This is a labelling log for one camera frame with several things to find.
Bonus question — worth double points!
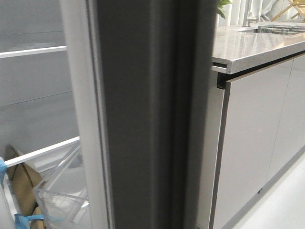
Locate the grey stone kitchen countertop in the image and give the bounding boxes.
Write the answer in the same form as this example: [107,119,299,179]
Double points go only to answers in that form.
[212,21,305,74]

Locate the dark grey right fridge door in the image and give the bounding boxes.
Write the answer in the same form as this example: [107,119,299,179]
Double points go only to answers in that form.
[60,0,218,229]

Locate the grey cabinet door right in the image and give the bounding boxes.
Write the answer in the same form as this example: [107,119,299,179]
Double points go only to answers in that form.
[267,55,305,181]

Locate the white fridge interior body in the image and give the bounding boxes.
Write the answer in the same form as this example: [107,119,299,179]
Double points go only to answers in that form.
[0,0,92,229]

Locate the steel sink faucet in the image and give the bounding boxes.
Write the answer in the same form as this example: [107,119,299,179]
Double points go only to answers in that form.
[243,0,259,27]

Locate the green potted plant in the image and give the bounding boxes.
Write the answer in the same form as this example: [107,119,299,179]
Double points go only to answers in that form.
[216,0,232,19]

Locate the steel kitchen sink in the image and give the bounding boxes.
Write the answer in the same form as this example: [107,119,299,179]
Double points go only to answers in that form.
[240,25,305,36]

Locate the brown cardboard piece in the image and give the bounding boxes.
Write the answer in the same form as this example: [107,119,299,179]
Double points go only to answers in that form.
[2,145,42,229]

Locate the middle glass fridge shelf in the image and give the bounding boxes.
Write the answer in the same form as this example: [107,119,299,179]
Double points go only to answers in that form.
[0,46,67,59]

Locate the wooden dish rack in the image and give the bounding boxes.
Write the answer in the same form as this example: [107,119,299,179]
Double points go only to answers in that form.
[269,0,305,21]

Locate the grey cabinet door left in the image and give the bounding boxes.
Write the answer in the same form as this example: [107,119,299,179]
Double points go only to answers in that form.
[210,60,293,229]

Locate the blue tape on cardboard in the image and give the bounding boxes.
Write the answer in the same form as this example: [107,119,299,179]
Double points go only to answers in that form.
[0,157,44,229]

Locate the clear crisper drawer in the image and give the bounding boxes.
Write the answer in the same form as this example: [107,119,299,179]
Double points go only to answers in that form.
[0,136,92,229]

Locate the grey cabinet door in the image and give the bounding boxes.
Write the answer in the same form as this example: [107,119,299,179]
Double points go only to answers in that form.
[267,55,305,181]
[210,60,293,229]

